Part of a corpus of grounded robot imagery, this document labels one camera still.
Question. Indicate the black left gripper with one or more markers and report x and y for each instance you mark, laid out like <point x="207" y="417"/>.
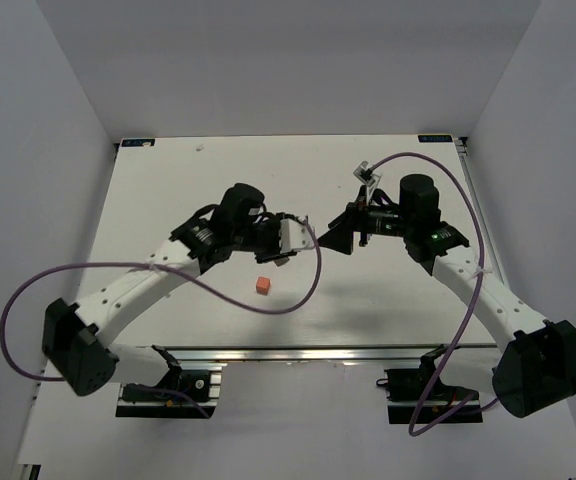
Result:
<point x="272" y="240"/>

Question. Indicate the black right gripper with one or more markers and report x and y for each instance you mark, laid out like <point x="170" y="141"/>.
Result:
<point x="362" y="226"/>

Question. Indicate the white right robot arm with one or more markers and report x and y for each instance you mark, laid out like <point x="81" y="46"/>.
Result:
<point x="534" y="365"/>

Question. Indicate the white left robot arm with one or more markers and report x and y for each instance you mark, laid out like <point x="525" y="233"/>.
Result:
<point x="80" y="339"/>

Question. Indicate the olive roof wood block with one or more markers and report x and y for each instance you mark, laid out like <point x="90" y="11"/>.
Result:
<point x="281" y="261"/>

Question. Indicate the salmon cube wood block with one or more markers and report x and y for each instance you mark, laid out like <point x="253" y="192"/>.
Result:
<point x="263" y="285"/>

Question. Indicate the blue label right corner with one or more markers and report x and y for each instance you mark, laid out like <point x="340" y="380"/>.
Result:
<point x="435" y="138"/>

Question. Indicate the blue label corner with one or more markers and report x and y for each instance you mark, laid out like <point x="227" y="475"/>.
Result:
<point x="435" y="138"/>
<point x="137" y="143"/>

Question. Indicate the blue label left corner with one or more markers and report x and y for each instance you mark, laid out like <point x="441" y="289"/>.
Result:
<point x="137" y="143"/>

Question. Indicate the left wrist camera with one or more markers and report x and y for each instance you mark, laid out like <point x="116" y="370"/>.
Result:
<point x="294" y="236"/>

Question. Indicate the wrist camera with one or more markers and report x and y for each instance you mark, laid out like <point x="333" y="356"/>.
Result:
<point x="294" y="236"/>
<point x="369" y="179"/>

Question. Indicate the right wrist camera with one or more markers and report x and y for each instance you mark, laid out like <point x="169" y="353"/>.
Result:
<point x="369" y="179"/>

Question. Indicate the aluminium table edge rail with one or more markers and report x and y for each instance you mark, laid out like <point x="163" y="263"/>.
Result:
<point x="298" y="354"/>

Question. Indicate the right side aluminium rail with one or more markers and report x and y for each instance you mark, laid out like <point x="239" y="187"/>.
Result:
<point x="491" y="247"/>

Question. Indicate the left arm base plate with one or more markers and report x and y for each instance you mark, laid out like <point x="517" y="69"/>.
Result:
<point x="193" y="395"/>

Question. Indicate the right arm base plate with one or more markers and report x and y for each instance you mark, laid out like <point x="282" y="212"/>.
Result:
<point x="403" y="387"/>

